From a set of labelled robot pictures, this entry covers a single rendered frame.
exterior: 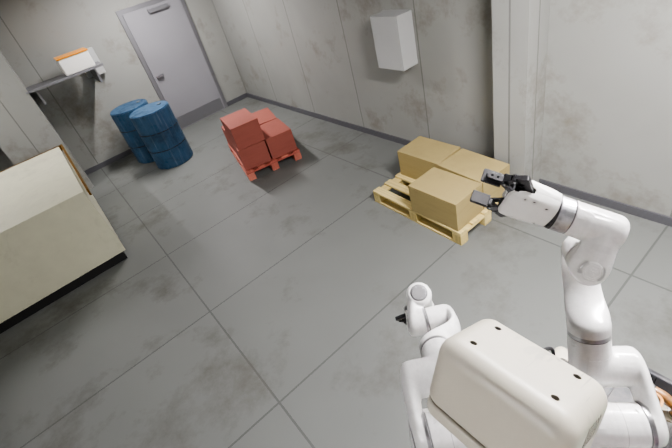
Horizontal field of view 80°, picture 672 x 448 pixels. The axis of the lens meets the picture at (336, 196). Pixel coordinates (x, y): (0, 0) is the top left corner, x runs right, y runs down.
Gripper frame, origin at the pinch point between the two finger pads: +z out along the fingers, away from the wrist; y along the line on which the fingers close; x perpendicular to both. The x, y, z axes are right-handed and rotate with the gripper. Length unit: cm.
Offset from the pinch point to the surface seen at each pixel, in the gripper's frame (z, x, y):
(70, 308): 312, 89, -329
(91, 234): 332, 17, -309
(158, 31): 545, -336, -387
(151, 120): 430, -168, -379
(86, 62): 546, -198, -335
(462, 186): -8, -146, -235
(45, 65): 624, -179, -351
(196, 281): 198, 14, -310
